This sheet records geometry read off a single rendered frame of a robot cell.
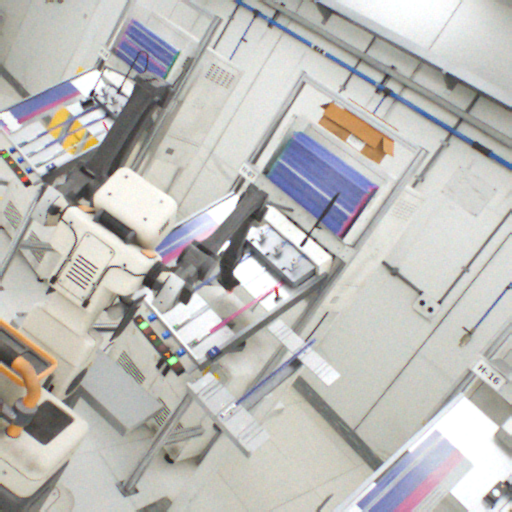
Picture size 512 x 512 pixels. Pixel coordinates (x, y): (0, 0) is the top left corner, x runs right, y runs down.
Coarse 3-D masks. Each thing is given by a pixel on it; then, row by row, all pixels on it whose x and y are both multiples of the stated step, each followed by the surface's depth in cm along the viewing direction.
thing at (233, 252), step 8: (240, 200) 205; (264, 208) 203; (264, 216) 207; (248, 224) 210; (240, 232) 216; (248, 232) 219; (232, 240) 222; (240, 240) 219; (232, 248) 225; (240, 248) 226; (224, 256) 232; (232, 256) 229; (240, 256) 234; (232, 264) 233
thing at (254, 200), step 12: (252, 192) 195; (264, 192) 197; (240, 204) 191; (252, 204) 193; (264, 204) 202; (228, 216) 188; (240, 216) 189; (228, 228) 184; (204, 240) 180; (216, 240) 181; (204, 252) 181; (216, 252) 179; (204, 264) 174; (216, 264) 179; (204, 276) 174
